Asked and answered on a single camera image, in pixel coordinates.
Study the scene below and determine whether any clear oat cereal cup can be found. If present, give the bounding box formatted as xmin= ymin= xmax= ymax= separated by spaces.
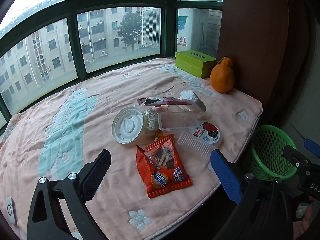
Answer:
xmin=142 ymin=107 xmax=160 ymax=137

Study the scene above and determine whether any white louvred vent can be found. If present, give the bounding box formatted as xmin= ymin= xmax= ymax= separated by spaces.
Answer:
xmin=142 ymin=7 xmax=161 ymax=48

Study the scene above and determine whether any apartment building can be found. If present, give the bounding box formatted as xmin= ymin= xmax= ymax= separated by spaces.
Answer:
xmin=0 ymin=6 xmax=143 ymax=105

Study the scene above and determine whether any green window frame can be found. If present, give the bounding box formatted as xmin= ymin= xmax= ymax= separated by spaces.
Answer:
xmin=0 ymin=0 xmax=223 ymax=130

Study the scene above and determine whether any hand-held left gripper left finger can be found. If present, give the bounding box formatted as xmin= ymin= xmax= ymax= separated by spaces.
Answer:
xmin=27 ymin=149 xmax=112 ymax=240

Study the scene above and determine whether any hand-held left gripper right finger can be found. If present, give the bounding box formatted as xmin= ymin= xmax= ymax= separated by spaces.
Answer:
xmin=210 ymin=149 xmax=298 ymax=240

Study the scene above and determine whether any white plastic comb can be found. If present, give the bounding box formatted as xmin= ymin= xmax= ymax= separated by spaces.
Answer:
xmin=177 ymin=131 xmax=212 ymax=158

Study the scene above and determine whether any white outdoor air conditioner unit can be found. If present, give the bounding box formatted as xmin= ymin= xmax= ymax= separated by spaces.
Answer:
xmin=177 ymin=9 xmax=208 ymax=50

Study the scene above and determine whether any person's right hand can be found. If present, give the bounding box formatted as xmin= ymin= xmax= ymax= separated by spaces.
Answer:
xmin=303 ymin=200 xmax=320 ymax=240

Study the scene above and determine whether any green tissue box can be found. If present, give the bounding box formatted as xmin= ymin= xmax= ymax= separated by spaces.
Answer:
xmin=175 ymin=51 xmax=217 ymax=79

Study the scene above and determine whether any green plastic basket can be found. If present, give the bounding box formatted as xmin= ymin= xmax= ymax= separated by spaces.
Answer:
xmin=251 ymin=124 xmax=298 ymax=182

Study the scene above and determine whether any bumpy orange citrus fruit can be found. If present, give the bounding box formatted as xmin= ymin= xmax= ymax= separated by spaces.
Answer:
xmin=210 ymin=54 xmax=235 ymax=94

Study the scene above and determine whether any tree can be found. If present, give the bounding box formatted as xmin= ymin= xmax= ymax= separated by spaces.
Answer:
xmin=117 ymin=12 xmax=142 ymax=53

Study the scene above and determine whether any clear rectangular plastic container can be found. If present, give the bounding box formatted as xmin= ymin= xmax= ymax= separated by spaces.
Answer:
xmin=157 ymin=112 xmax=200 ymax=132

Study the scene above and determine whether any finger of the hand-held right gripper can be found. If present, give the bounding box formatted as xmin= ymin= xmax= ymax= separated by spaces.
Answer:
xmin=304 ymin=138 xmax=320 ymax=153
xmin=283 ymin=145 xmax=312 ymax=173

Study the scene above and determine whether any white tissue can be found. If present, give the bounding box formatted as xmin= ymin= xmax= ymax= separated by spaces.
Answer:
xmin=179 ymin=90 xmax=198 ymax=102

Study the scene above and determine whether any orange snack packet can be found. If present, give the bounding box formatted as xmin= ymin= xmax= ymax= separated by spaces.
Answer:
xmin=136 ymin=134 xmax=193 ymax=199

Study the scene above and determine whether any pink patterned blanket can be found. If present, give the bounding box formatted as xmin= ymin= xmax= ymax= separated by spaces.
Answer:
xmin=0 ymin=57 xmax=263 ymax=240

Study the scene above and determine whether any white round plastic lid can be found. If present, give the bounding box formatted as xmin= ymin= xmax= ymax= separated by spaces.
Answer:
xmin=112 ymin=106 xmax=145 ymax=144

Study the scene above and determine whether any berry label jelly cup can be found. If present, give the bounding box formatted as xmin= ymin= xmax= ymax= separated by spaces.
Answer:
xmin=191 ymin=121 xmax=223 ymax=147

